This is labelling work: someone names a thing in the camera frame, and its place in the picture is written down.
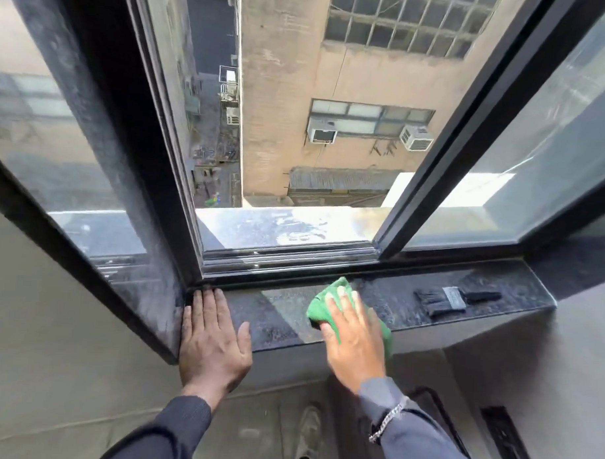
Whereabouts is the person's left hand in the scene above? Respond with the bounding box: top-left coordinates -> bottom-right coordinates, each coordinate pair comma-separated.
178,288 -> 256,399

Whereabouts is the person's right hand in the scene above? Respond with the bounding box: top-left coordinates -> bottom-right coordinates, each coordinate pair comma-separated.
317,288 -> 392,395

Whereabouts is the green microfiber cloth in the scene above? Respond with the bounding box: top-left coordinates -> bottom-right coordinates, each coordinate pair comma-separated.
305,275 -> 396,360

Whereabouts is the person's right forearm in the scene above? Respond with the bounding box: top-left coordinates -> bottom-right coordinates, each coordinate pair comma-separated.
356,376 -> 485,459

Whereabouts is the person's left forearm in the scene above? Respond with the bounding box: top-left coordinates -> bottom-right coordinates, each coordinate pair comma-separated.
96,391 -> 214,459

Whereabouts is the black granite window sill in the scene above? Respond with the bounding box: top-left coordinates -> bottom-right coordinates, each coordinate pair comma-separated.
182,247 -> 560,366

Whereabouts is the black paintbrush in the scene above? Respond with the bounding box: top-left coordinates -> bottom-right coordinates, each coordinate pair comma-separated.
412,285 -> 503,322

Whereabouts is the person's grey shoe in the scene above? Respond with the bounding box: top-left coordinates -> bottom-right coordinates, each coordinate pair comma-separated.
294,403 -> 328,459

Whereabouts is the black floor vent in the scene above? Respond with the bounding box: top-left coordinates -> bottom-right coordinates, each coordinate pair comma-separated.
407,386 -> 477,459
479,405 -> 531,459

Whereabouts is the grey corrugated awning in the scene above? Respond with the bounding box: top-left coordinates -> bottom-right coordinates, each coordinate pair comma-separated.
287,165 -> 405,197

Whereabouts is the white air conditioner unit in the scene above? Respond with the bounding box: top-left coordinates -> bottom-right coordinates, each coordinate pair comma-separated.
399,124 -> 436,153
306,116 -> 339,146

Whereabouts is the window glass pane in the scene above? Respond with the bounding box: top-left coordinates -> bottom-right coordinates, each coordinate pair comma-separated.
0,0 -> 159,260
403,0 -> 605,259

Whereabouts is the beige building outside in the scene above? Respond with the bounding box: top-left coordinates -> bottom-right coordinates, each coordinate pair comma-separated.
232,0 -> 505,217

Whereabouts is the silver chain bracelet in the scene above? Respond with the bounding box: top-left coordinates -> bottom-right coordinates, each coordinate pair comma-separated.
368,395 -> 409,445

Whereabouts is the black window frame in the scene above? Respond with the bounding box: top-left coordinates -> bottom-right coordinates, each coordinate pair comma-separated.
0,0 -> 605,381

